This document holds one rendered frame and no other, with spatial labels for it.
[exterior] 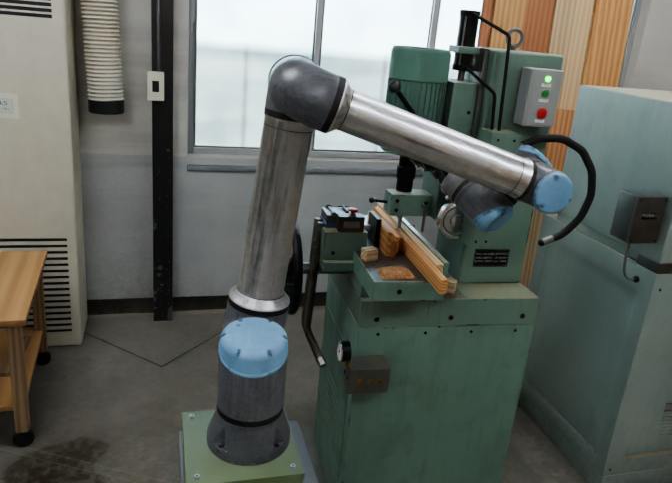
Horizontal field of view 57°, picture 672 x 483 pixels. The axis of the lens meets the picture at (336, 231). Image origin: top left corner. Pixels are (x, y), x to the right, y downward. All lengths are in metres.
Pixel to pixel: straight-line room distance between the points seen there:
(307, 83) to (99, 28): 1.81
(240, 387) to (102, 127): 2.02
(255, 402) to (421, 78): 0.99
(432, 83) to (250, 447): 1.09
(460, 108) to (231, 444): 1.12
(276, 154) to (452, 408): 1.11
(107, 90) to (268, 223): 1.67
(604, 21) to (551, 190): 2.44
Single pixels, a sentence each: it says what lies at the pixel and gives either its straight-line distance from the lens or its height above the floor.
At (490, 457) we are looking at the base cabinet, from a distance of 2.30.
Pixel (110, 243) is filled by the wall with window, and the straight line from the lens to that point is 3.31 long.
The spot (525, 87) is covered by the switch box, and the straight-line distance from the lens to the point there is 1.88.
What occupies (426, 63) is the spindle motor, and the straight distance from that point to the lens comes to 1.82.
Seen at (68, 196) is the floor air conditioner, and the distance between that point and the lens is 2.94.
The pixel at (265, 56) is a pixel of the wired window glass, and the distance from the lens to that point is 3.22.
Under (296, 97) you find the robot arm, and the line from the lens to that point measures 1.22.
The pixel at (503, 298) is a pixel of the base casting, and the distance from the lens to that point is 1.98.
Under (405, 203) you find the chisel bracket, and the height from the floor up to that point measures 1.04.
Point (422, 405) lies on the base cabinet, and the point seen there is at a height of 0.43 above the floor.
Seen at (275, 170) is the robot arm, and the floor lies 1.24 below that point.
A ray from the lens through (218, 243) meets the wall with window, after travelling 3.32.
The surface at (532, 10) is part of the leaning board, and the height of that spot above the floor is 1.70.
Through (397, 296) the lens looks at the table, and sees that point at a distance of 1.73.
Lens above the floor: 1.56
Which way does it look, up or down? 19 degrees down
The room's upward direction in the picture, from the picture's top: 5 degrees clockwise
